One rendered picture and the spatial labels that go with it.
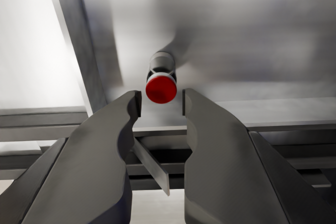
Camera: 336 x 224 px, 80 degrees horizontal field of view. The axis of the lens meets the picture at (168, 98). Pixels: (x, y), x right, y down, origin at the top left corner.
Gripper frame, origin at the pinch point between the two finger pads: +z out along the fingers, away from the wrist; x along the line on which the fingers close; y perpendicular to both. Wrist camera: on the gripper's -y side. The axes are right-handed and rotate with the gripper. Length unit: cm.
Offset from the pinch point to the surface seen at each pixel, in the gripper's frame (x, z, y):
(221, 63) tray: 4.9, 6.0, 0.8
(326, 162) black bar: 16.6, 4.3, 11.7
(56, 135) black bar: -10.2, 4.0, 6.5
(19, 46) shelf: -11.5, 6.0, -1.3
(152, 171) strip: -1.4, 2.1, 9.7
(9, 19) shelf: -11.4, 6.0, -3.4
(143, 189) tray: -2.7, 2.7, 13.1
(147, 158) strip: -1.8, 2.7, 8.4
